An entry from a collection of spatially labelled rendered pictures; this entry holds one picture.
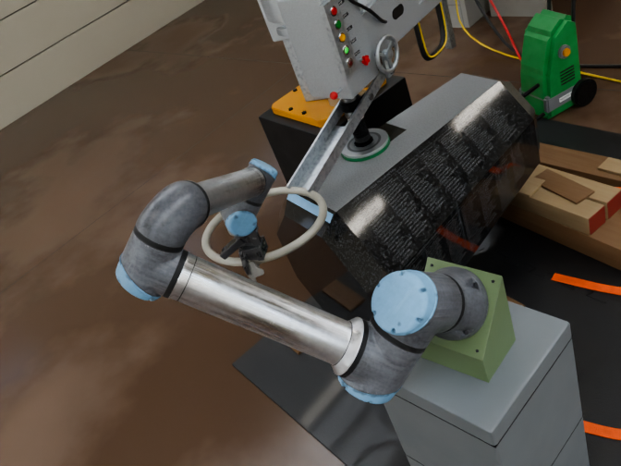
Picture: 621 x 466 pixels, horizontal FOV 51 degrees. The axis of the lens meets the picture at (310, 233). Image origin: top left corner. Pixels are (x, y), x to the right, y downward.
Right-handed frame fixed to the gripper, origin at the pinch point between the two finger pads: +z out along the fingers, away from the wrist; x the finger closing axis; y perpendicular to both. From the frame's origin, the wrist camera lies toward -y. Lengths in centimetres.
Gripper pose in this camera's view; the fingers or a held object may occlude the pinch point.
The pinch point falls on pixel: (254, 275)
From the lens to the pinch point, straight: 229.0
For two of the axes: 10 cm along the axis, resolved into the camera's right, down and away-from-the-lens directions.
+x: 1.4, -6.0, 7.9
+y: 9.5, -1.4, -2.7
